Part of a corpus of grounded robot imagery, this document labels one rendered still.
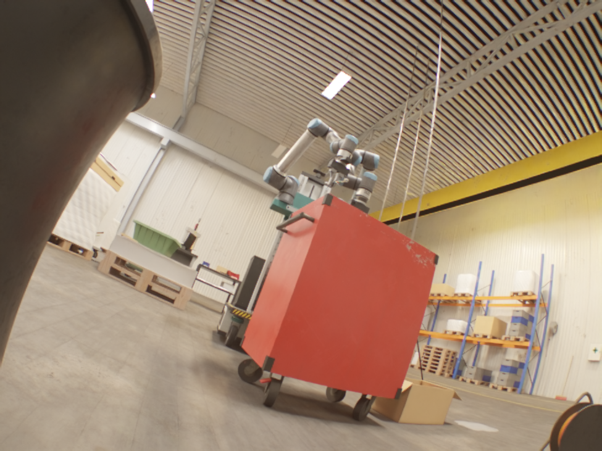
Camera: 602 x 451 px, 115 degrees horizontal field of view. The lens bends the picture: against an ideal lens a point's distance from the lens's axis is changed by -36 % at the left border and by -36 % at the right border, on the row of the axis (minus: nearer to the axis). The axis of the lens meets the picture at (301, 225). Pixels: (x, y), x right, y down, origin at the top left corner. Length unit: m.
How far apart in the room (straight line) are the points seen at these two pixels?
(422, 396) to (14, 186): 1.87
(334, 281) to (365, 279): 0.16
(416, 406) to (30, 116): 1.90
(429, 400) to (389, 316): 0.71
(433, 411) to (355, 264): 1.12
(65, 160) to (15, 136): 0.08
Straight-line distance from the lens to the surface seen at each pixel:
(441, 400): 2.02
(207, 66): 13.67
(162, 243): 4.82
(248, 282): 2.84
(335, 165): 1.84
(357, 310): 1.33
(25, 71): 0.32
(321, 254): 1.24
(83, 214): 4.24
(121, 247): 4.06
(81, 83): 0.35
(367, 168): 2.51
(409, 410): 1.84
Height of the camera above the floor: 0.38
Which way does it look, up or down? 18 degrees up
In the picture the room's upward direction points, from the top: 21 degrees clockwise
